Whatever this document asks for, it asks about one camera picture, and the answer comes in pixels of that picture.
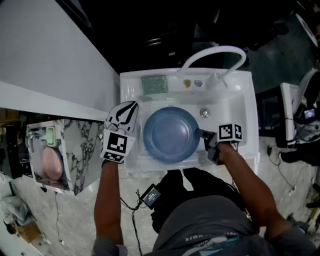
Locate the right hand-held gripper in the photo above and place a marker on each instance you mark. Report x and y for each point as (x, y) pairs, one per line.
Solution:
(230, 132)

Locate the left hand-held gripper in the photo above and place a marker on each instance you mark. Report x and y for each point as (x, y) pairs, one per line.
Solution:
(116, 145)

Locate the blue large plate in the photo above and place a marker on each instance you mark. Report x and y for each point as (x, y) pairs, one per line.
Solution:
(171, 136)

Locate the green scrub sponge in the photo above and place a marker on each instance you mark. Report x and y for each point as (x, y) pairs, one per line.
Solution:
(154, 85)

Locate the pink large plate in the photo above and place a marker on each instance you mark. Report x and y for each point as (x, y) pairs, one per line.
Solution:
(51, 163)

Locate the person's right forearm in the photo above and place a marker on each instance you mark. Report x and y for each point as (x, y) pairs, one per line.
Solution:
(250, 187)

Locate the person's left forearm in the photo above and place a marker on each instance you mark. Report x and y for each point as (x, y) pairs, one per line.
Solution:
(108, 200)

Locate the metal sink drain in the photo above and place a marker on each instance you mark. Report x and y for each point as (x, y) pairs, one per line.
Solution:
(204, 112)

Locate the white plastic sink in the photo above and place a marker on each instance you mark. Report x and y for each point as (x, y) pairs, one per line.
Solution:
(235, 100)

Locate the purple sticker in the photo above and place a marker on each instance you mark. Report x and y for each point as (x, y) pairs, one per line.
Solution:
(198, 83)

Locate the marble patterned cabinet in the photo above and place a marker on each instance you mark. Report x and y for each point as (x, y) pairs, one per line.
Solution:
(82, 155)

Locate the person's black trousers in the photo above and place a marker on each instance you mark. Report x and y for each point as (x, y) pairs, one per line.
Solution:
(180, 185)

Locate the dark grey metal stool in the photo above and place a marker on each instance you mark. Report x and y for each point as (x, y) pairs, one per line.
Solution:
(271, 112)

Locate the green plastic holder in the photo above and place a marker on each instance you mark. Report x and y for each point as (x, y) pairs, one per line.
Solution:
(51, 136)

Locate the black equipment case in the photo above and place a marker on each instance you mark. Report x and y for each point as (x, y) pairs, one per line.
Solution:
(152, 42)

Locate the black device with screen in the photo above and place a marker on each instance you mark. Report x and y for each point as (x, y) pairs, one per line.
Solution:
(150, 196)

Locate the white curved faucet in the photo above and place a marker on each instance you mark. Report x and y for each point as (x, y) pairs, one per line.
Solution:
(215, 49)

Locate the person's grey t-shirt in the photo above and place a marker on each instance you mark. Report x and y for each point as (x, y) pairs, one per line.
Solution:
(207, 225)

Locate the small lit screen device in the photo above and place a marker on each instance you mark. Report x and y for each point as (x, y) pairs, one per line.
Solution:
(309, 113)

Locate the white egg shaped shell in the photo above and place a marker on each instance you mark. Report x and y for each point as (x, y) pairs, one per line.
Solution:
(310, 85)

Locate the black office chair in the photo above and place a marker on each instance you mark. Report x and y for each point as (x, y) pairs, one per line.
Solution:
(272, 27)

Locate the grey cloth pile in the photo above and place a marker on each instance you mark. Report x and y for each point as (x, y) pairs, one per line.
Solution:
(17, 210)

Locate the cardboard box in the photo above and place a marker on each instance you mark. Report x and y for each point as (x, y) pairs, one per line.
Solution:
(28, 232)

